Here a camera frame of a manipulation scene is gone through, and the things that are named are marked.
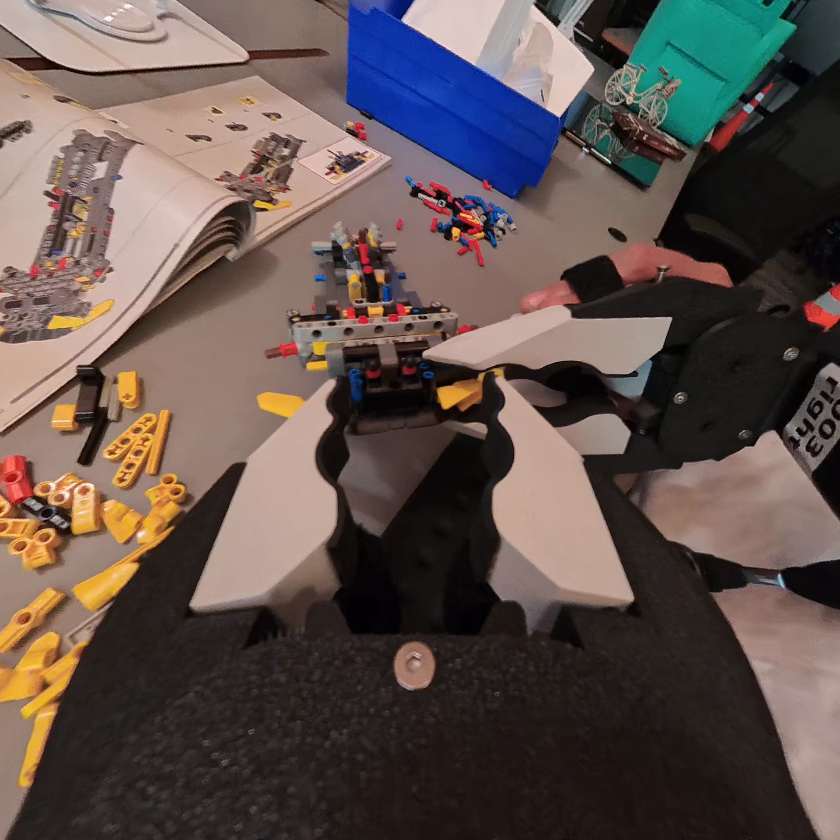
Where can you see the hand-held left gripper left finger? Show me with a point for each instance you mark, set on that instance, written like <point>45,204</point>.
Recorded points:
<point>262,525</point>

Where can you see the pile of yellow lego pieces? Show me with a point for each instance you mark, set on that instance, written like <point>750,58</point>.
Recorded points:
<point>138,453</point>

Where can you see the lego instruction booklet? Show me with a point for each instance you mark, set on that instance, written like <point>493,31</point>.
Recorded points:
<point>164,197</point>

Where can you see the orange traffic cone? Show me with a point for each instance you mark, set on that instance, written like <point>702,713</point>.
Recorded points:
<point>738,124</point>

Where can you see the small cluster of lego bushes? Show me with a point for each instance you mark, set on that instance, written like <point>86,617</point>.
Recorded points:
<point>354,129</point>

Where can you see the teal flat board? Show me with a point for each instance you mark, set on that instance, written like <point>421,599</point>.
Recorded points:
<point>640,172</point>

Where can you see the brown wooden case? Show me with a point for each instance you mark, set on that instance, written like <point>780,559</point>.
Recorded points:
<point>646,134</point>

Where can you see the blue plastic bin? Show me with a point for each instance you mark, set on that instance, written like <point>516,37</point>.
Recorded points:
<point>446,111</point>

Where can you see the pile of mixed lego pins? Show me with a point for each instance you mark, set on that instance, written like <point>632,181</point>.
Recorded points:
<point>469,216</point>

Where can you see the person's right hand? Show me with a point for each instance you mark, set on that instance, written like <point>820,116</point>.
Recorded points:
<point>695,266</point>

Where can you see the green felt bag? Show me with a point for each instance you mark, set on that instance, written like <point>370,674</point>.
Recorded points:
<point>709,59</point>

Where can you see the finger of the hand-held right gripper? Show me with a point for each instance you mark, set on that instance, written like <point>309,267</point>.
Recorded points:
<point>558,334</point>
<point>597,433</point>

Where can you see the lego car chassis model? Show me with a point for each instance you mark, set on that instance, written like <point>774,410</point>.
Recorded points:
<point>367,328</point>

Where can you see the black office chair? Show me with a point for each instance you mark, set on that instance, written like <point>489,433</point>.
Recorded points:
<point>754,197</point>

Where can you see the miniature white bicycle model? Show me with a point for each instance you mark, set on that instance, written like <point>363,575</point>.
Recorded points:
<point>670,87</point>

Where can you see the white metal stand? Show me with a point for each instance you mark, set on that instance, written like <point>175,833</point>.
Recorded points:
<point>197,52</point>

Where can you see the person's beige trousers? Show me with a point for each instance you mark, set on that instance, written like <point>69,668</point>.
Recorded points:
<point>774,689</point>

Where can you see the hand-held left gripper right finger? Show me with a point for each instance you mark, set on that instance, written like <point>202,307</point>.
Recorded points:
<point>558,525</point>

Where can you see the white paper bags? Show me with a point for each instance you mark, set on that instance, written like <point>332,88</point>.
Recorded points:
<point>459,26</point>

